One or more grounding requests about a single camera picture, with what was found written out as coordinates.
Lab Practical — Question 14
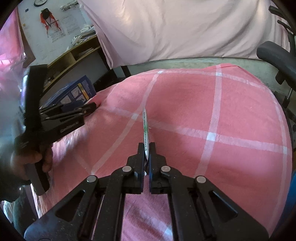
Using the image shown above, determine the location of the blue cardboard box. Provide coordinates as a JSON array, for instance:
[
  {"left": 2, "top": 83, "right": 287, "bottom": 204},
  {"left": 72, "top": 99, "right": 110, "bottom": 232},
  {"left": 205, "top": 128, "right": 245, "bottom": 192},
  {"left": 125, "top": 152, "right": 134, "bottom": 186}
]
[{"left": 41, "top": 75, "right": 96, "bottom": 108}]

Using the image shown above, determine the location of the pink plaid tablecloth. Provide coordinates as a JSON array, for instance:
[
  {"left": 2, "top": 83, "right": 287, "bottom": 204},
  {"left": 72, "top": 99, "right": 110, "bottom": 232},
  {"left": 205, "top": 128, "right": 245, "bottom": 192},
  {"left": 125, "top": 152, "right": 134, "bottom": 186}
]
[{"left": 34, "top": 64, "right": 292, "bottom": 233}]

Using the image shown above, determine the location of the black office chair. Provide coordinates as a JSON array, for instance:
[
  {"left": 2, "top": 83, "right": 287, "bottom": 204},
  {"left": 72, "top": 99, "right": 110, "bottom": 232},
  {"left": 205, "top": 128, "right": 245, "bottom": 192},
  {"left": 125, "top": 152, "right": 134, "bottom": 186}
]
[{"left": 256, "top": 5, "right": 296, "bottom": 107}]

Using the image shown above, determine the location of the person left hand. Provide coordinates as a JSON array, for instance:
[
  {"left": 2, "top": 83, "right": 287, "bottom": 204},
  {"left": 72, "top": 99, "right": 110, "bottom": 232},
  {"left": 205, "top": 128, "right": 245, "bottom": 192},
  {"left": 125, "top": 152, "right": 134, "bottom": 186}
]
[{"left": 1, "top": 144, "right": 53, "bottom": 202}]

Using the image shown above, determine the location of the wooden wall shelf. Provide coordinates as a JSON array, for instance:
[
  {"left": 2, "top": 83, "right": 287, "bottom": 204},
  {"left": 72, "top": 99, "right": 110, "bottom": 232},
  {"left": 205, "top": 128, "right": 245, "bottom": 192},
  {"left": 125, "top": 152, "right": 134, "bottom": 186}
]
[{"left": 43, "top": 35, "right": 110, "bottom": 95}]

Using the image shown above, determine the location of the large pink hanging sheet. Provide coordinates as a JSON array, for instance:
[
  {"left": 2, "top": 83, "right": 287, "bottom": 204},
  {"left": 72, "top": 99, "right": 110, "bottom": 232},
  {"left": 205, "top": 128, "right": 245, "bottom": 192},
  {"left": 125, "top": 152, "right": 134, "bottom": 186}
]
[{"left": 79, "top": 1, "right": 290, "bottom": 68}]

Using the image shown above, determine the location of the red hanging wall ornament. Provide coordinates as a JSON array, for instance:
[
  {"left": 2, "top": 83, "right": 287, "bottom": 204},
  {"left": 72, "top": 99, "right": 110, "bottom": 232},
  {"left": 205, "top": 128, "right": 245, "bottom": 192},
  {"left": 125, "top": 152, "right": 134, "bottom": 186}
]
[{"left": 40, "top": 8, "right": 62, "bottom": 36}]

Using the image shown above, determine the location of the round wall clock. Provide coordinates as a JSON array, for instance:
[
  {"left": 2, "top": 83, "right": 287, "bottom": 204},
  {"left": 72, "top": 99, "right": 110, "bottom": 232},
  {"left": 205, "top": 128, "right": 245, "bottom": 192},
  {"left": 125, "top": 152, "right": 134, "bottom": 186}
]
[{"left": 34, "top": 0, "right": 47, "bottom": 7}]

